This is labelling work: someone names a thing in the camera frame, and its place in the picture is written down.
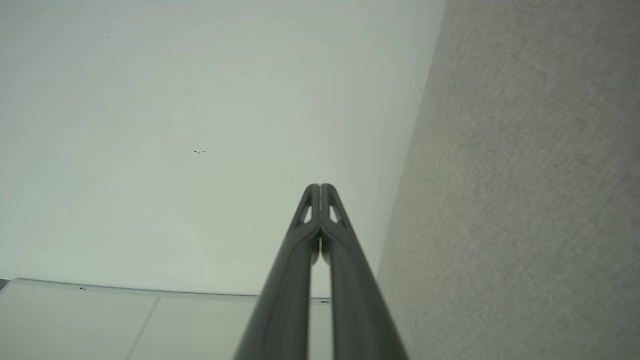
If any grey fabric sofa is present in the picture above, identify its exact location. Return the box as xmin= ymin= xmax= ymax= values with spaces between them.
xmin=376 ymin=0 xmax=640 ymax=360

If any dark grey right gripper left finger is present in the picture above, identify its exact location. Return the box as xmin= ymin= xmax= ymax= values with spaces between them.
xmin=234 ymin=184 xmax=321 ymax=360

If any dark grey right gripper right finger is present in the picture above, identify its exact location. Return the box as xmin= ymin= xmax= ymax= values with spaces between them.
xmin=320 ymin=183 xmax=410 ymax=360

